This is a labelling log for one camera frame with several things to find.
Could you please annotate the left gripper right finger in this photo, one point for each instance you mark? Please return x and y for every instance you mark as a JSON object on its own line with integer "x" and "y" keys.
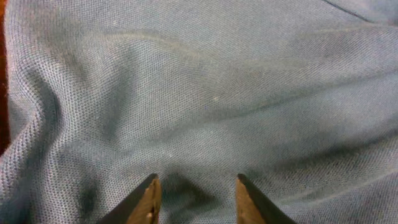
{"x": 253, "y": 207}

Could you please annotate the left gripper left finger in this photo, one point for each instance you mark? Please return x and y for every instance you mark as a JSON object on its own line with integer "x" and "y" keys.
{"x": 141, "y": 206}

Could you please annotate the blue polo shirt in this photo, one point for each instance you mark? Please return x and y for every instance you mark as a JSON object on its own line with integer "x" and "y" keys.
{"x": 301, "y": 96}

